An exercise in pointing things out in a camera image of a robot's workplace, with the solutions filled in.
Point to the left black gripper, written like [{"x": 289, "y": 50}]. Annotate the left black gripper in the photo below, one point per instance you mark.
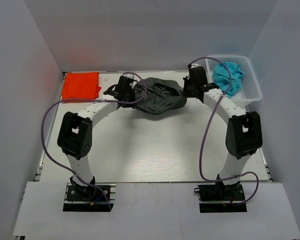
[{"x": 133, "y": 93}]

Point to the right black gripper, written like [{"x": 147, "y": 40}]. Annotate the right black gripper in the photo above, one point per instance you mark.
[{"x": 187, "y": 80}]

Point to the dark grey t-shirt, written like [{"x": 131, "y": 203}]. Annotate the dark grey t-shirt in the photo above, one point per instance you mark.
[{"x": 156, "y": 96}]

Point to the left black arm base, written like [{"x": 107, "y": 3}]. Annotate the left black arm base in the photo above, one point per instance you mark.
[{"x": 76, "y": 200}]

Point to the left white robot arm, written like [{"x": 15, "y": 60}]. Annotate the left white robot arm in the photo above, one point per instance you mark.
[{"x": 75, "y": 137}]

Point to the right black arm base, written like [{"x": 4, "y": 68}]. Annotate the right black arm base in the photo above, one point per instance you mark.
[{"x": 216, "y": 198}]

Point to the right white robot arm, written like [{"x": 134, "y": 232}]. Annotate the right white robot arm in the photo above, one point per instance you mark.
[{"x": 243, "y": 134}]

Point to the crumpled light blue t-shirt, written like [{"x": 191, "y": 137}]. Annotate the crumpled light blue t-shirt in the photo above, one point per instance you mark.
[{"x": 231, "y": 85}]

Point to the folded orange t-shirt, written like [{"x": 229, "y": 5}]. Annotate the folded orange t-shirt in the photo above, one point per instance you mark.
[{"x": 81, "y": 85}]

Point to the white plastic basket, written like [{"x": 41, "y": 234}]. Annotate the white plastic basket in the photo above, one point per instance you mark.
[{"x": 250, "y": 91}]

